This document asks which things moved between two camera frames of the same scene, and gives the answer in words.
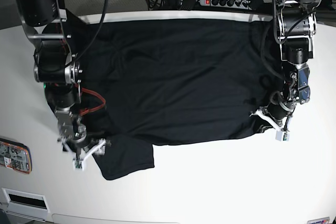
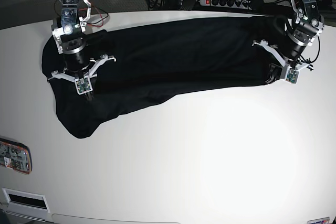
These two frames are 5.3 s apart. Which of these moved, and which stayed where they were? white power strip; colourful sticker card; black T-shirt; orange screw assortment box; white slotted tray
Moved: black T-shirt
Stayed: orange screw assortment box; colourful sticker card; white slotted tray; white power strip
